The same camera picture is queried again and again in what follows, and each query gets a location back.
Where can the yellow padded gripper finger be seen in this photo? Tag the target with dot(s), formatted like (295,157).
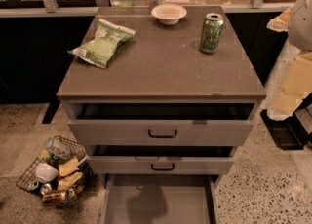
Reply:
(296,86)

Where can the grey bottom drawer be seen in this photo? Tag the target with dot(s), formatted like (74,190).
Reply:
(159,199)

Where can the grey drawer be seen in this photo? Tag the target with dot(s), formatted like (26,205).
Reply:
(162,124)
(159,199)
(162,160)

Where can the grey drawer cabinet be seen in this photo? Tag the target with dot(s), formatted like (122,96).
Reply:
(163,64)

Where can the grey top drawer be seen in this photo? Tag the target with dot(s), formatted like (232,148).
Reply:
(162,124)

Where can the grey middle drawer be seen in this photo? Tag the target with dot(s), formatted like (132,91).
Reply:
(162,160)

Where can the black floor tray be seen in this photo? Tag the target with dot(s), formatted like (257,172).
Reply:
(289,134)

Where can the green soda can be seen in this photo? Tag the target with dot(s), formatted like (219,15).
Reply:
(211,32)

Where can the white bowl on cabinet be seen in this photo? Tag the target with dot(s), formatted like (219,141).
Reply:
(169,14)

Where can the green chip bag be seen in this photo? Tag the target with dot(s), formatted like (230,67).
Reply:
(100,50)

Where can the yellow sponge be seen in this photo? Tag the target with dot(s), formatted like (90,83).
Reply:
(68,167)

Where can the clear plastic bottle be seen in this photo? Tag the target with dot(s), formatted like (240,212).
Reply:
(57,149)

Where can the brown shiny packet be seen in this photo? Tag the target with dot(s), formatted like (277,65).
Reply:
(55,197)

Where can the white bowl in basket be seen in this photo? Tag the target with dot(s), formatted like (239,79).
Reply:
(45,173)

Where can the silver can in basket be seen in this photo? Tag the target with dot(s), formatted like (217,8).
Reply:
(34,186)

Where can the black wire basket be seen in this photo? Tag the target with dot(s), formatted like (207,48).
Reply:
(73,184)

